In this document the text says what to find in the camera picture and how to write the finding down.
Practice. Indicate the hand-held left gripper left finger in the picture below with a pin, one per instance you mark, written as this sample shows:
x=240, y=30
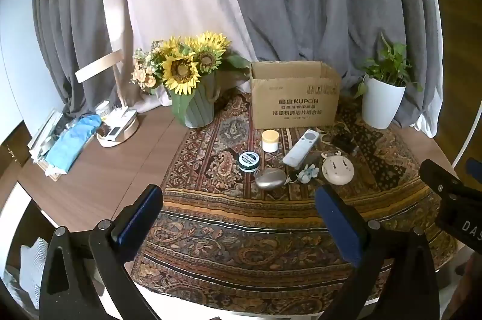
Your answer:
x=140, y=214

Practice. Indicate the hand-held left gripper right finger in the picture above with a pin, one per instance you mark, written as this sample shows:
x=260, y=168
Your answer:
x=339, y=226

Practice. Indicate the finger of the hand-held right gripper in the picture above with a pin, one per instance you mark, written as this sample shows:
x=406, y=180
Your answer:
x=475, y=166
x=438, y=175

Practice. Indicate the round beige deer gadget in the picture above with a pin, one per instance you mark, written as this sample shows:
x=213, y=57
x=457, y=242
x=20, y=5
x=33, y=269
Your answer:
x=337, y=169

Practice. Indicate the brown cardboard box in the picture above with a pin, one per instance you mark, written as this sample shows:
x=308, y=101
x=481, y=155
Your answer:
x=293, y=105

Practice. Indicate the wooden desk lamp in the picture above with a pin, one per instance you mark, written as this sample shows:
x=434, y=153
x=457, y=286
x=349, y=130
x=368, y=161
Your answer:
x=120, y=137

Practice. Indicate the silver pebble-shaped case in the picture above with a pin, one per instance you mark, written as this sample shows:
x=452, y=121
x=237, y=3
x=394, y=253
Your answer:
x=270, y=179

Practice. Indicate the small black case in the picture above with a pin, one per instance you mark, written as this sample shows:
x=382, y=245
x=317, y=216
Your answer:
x=344, y=143

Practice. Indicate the white remote control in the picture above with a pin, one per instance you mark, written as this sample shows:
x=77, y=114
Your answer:
x=301, y=148

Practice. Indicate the white plant pot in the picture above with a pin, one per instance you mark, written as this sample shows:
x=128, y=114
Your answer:
x=382, y=105

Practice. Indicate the small white remote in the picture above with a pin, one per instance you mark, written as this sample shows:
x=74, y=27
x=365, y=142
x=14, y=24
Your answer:
x=120, y=124

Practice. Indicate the patterned paisley rug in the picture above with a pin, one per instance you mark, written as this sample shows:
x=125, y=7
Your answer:
x=244, y=229

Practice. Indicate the blue cloth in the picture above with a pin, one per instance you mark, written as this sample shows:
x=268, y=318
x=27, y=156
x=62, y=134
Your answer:
x=73, y=141

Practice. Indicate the white jar with yellow lid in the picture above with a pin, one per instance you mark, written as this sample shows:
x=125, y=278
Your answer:
x=270, y=143

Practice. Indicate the small glass jar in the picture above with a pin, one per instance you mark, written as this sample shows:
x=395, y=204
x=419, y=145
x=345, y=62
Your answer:
x=102, y=108

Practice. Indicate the green ribbed vase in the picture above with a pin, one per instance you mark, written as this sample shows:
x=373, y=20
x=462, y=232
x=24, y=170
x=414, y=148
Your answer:
x=199, y=109

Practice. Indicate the green potted plant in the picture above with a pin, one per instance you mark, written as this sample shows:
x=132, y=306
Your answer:
x=388, y=66

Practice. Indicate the white cloth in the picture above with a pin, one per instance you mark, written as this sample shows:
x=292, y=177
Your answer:
x=32, y=271

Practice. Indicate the stack of books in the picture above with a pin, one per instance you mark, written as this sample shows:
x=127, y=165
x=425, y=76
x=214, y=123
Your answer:
x=41, y=139

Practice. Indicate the sunflower bouquet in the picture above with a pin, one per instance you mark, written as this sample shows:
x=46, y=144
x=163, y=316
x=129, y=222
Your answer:
x=180, y=69

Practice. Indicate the narrow grey curtain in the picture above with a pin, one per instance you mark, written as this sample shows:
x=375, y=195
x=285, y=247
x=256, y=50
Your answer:
x=71, y=22

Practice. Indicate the wide grey curtain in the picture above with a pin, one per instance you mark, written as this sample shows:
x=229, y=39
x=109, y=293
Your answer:
x=320, y=4

